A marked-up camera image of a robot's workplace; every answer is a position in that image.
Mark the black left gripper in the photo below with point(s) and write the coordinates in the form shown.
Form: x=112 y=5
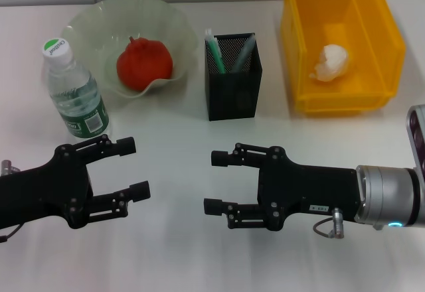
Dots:
x=43 y=189

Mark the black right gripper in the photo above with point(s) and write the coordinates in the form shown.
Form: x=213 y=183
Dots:
x=308 y=189

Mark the clear green-label water bottle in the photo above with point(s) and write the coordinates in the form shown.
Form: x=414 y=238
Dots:
x=79 y=106

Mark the orange knitted fruit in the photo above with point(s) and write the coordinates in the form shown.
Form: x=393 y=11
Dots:
x=142 y=63

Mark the green utility knife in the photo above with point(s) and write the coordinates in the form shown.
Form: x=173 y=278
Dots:
x=217 y=53

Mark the grey metal pen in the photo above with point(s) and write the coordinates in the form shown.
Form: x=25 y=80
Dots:
x=244 y=54

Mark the white paper ball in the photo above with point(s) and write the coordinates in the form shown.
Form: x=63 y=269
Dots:
x=332 y=61

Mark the black mesh pen holder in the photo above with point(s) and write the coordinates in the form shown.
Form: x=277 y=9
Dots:
x=232 y=99

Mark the pale green glass fruit plate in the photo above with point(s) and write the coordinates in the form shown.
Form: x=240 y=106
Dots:
x=159 y=23

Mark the yellow plastic bin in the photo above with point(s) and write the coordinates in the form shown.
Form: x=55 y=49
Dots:
x=332 y=10

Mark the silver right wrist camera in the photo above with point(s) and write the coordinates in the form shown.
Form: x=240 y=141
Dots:
x=417 y=139

